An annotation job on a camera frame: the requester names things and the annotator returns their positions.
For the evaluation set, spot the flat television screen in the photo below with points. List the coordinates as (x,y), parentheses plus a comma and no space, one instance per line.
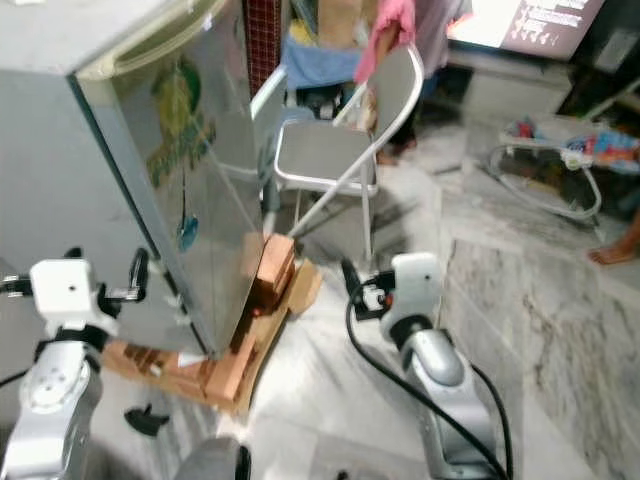
(520,20)

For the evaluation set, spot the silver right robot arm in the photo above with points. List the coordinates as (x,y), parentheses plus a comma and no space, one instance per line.
(445,370)

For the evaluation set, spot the baby bouncer seat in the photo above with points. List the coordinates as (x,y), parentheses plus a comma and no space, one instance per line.
(555,160)

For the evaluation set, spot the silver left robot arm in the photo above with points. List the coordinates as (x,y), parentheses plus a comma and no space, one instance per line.
(55,395)

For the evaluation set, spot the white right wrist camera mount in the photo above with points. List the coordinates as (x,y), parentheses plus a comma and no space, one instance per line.
(418,285)

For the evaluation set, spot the blue cloth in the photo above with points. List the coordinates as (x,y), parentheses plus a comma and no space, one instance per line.
(318,60)

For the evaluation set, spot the pink cloth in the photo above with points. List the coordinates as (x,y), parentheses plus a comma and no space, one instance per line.
(390,30)

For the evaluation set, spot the small black bracket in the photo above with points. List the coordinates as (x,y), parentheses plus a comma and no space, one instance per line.
(146,419)

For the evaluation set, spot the bare person foot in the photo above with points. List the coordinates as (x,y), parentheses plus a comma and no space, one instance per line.
(618,248)

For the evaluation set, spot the teal hanging tassel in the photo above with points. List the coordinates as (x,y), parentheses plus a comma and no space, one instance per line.
(188,233)

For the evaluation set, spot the grey robot leg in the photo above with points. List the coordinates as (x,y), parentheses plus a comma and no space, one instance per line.
(210,462)

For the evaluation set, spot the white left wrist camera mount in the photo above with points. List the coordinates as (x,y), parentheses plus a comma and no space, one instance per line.
(62,290)

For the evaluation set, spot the grey steel fridge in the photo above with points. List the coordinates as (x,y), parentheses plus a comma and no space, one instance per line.
(50,150)

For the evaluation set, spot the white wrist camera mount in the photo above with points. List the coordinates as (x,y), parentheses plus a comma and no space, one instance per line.
(62,290)
(418,285)

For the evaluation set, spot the standing person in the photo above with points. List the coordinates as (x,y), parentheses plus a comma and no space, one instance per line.
(442,35)

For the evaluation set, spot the grey metal folding chair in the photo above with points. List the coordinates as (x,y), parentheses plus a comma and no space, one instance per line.
(320,155)

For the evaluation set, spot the green fridge sticker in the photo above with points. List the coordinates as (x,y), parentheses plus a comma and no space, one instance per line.
(180,120)

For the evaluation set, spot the red clay brick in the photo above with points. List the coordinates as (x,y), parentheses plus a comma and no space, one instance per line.
(155,362)
(275,268)
(232,375)

